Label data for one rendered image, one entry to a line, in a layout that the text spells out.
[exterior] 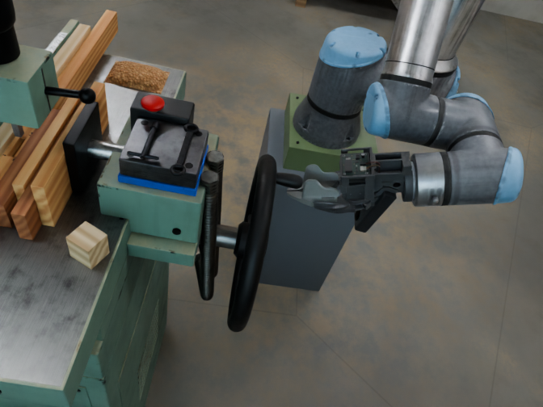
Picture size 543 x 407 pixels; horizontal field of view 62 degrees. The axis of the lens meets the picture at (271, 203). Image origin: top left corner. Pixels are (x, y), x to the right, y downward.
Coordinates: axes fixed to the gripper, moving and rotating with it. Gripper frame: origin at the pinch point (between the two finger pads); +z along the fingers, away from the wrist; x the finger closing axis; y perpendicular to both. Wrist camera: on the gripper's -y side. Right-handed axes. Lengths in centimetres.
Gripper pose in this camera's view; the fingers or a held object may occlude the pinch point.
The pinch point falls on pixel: (294, 194)
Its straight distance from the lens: 81.8
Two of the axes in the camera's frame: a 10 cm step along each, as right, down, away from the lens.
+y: -1.6, -6.7, -7.3
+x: -0.9, 7.4, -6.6
